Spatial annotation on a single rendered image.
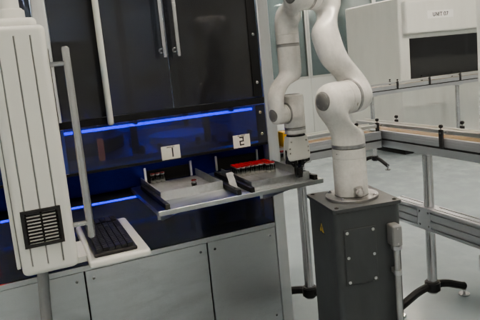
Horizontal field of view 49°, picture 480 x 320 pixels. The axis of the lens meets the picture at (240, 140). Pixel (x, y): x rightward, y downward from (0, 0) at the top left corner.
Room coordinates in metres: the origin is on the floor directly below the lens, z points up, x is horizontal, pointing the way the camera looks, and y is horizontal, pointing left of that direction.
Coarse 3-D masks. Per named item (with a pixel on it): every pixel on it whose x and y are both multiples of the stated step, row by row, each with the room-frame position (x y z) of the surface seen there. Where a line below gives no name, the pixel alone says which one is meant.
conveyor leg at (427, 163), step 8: (416, 152) 2.65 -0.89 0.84; (424, 160) 2.63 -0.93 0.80; (424, 168) 2.63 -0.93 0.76; (432, 168) 2.63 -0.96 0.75; (424, 176) 2.63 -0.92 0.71; (432, 176) 2.63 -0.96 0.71; (424, 184) 2.63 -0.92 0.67; (432, 184) 2.62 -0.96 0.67; (424, 192) 2.64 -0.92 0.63; (432, 192) 2.62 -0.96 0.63; (424, 200) 2.64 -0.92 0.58; (432, 200) 2.62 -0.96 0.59; (432, 240) 2.62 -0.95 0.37; (432, 248) 2.62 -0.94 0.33; (432, 256) 2.62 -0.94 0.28; (432, 264) 2.62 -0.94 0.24; (432, 272) 2.62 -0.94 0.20; (432, 280) 2.62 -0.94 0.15
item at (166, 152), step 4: (164, 148) 2.27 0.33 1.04; (168, 148) 2.28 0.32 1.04; (176, 148) 2.29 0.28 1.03; (164, 152) 2.27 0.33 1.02; (168, 152) 2.28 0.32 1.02; (176, 152) 2.29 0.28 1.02; (180, 152) 2.30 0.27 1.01; (164, 156) 2.27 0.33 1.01; (168, 156) 2.28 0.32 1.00; (172, 156) 2.28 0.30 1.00; (176, 156) 2.29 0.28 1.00; (180, 156) 2.30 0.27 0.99
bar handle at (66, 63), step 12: (72, 72) 1.62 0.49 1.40; (72, 84) 1.62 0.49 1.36; (72, 96) 1.61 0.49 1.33; (72, 108) 1.61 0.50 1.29; (72, 120) 1.61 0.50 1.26; (84, 156) 1.63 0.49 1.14; (84, 168) 1.62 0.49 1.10; (84, 180) 1.61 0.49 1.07; (84, 192) 1.61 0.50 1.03; (84, 204) 1.61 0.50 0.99
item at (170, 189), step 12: (144, 180) 2.24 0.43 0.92; (168, 180) 2.35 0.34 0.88; (180, 180) 2.33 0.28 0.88; (204, 180) 2.28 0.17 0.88; (216, 180) 2.14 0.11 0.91; (156, 192) 2.05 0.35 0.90; (168, 192) 2.00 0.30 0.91; (180, 192) 2.02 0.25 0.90; (192, 192) 2.04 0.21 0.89; (204, 192) 2.06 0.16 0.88
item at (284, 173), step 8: (272, 160) 2.42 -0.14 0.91; (280, 168) 2.35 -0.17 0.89; (288, 168) 2.28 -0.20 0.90; (240, 176) 2.13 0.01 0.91; (248, 176) 2.27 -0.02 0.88; (256, 176) 2.25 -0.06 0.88; (264, 176) 2.23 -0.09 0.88; (272, 176) 2.22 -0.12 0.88; (280, 176) 2.07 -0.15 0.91; (288, 176) 2.08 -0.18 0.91; (304, 176) 2.11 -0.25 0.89; (256, 184) 2.03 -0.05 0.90; (264, 184) 2.04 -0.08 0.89; (272, 184) 2.05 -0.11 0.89; (280, 184) 2.07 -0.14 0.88
